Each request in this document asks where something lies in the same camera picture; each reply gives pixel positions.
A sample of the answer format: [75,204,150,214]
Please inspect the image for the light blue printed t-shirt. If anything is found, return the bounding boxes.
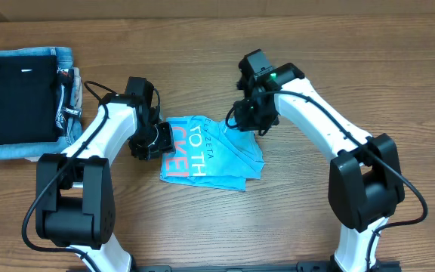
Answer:
[160,116,265,191]

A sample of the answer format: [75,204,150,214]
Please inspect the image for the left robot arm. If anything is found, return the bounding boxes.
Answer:
[22,93,174,271]

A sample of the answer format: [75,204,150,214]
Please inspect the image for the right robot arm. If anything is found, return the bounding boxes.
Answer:
[233,60,405,271]

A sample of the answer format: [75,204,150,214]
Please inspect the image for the folded blue jeans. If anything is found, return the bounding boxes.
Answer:
[0,47,82,162]

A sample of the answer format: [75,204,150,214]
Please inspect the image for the folded black printed garment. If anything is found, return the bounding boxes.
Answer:
[55,67,82,141]

